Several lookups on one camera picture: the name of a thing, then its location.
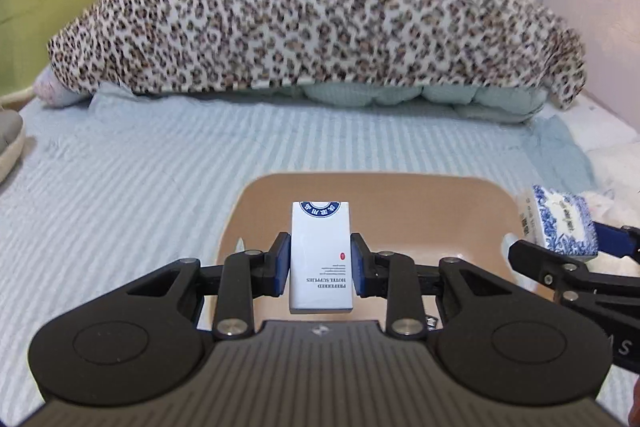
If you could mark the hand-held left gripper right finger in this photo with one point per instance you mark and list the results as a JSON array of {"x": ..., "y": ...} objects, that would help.
[{"x": 358, "y": 264}]

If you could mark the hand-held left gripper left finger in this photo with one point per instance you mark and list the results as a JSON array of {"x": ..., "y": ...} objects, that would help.
[{"x": 283, "y": 264}]

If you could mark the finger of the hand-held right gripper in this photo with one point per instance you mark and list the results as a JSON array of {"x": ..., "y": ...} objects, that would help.
[
  {"x": 617, "y": 239},
  {"x": 550, "y": 264}
]

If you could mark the small white box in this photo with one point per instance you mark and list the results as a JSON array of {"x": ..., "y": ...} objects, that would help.
[{"x": 321, "y": 257}]

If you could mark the blue white tissue packet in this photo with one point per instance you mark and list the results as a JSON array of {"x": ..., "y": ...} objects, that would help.
[{"x": 560, "y": 219}]

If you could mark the tan plastic tray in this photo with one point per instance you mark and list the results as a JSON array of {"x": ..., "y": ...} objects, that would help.
[{"x": 430, "y": 217}]

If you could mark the white cloth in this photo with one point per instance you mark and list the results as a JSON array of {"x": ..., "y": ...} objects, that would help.
[{"x": 612, "y": 167}]

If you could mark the light blue striped bed sheet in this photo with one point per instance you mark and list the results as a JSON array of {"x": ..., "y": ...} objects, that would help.
[{"x": 140, "y": 187}]

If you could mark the light green quilt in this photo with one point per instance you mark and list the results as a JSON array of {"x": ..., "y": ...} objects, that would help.
[{"x": 400, "y": 99}]

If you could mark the leopard print blanket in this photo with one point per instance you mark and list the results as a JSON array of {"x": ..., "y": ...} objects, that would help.
[{"x": 310, "y": 22}]

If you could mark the pink pillow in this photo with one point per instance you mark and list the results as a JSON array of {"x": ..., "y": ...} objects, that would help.
[{"x": 55, "y": 92}]

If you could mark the grey beige cushion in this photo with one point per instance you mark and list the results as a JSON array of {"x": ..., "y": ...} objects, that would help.
[{"x": 9, "y": 142}]

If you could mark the green plastic storage bin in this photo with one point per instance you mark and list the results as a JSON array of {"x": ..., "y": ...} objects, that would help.
[{"x": 40, "y": 17}]

